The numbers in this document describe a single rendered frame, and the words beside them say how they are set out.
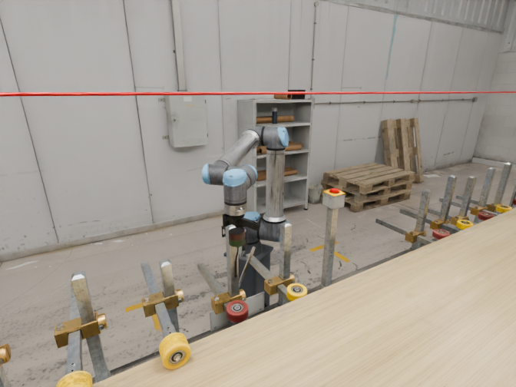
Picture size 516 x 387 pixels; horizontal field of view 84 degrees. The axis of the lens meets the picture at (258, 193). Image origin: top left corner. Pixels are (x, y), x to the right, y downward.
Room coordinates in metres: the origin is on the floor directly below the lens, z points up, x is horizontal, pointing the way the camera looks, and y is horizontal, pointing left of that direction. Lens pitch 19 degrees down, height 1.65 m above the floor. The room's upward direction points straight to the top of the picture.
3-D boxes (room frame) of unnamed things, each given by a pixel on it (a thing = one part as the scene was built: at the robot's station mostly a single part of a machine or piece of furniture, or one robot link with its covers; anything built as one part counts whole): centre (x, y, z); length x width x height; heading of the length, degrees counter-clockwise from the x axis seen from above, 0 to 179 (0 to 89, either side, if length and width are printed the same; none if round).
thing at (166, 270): (0.85, 0.32, 0.86); 0.03 x 0.03 x 0.48; 30
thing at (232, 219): (1.07, 0.10, 1.13); 0.09 x 0.08 x 0.12; 119
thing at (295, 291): (0.95, -0.15, 0.85); 0.08 x 0.08 x 0.11
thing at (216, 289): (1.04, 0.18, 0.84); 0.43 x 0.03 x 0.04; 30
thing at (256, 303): (1.01, 0.09, 0.75); 0.26 x 0.01 x 0.10; 120
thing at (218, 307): (0.96, 0.12, 0.85); 0.13 x 0.06 x 0.05; 120
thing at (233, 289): (0.97, 0.10, 0.93); 0.03 x 0.03 x 0.48; 30
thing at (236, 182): (1.07, 0.09, 1.30); 0.10 x 0.09 x 0.12; 163
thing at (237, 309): (0.85, 0.08, 0.85); 0.08 x 0.08 x 0.11
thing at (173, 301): (0.84, 0.34, 0.95); 0.13 x 0.06 x 0.05; 120
